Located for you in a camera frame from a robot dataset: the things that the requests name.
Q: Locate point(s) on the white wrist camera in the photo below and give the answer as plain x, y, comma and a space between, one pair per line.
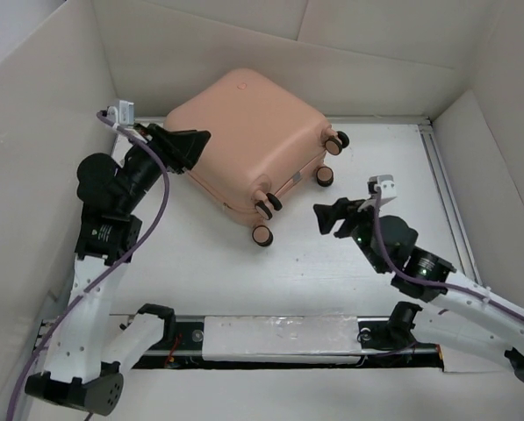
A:
121, 112
382, 190

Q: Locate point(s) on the white foam cover block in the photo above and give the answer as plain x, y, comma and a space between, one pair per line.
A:
304, 339

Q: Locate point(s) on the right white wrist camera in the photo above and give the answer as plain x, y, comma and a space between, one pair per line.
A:
382, 190

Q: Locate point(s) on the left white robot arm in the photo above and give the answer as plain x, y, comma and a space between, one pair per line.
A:
84, 372

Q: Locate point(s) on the aluminium frame rail right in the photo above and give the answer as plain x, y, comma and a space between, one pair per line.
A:
459, 236

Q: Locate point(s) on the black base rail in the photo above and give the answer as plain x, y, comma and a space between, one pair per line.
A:
184, 351

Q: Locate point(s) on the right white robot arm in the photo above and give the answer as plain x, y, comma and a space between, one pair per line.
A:
447, 307

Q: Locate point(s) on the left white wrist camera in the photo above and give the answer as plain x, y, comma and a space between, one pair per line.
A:
121, 112

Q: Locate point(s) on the pink hard-shell suitcase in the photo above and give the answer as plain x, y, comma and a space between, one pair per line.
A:
264, 141

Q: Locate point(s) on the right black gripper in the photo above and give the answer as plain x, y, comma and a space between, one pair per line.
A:
344, 208

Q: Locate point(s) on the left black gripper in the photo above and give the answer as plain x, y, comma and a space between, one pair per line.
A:
179, 148

